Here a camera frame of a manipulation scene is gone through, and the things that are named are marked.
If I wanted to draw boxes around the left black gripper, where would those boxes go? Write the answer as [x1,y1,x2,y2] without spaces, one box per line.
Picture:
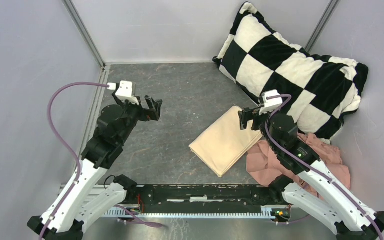
[112,91,162,144]

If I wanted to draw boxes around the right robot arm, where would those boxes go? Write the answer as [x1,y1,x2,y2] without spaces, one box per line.
[238,108,384,240]

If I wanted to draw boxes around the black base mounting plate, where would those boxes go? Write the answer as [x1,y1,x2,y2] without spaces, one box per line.
[122,184,287,214]

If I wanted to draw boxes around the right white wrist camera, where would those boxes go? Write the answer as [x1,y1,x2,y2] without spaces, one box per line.
[259,89,283,115]

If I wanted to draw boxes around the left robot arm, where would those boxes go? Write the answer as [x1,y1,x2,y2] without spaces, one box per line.
[27,95,163,240]

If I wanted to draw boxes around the black white checkered pillow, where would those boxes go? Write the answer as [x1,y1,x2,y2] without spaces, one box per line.
[213,2,369,143]

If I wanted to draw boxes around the pink crumpled cloth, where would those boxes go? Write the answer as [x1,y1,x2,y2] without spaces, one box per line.
[246,133,352,200]

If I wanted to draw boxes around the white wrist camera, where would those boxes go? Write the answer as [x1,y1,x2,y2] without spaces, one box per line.
[107,80,140,105]
[259,89,283,115]

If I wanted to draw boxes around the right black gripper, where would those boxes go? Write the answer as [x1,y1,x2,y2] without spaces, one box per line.
[237,105,280,152]

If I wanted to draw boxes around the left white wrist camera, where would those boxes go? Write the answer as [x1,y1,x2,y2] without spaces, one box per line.
[107,80,140,105]

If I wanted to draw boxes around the beige cloth wrap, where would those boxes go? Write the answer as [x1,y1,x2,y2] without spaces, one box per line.
[189,106,262,178]

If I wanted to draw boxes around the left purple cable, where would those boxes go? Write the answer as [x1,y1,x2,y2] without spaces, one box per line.
[38,82,111,240]

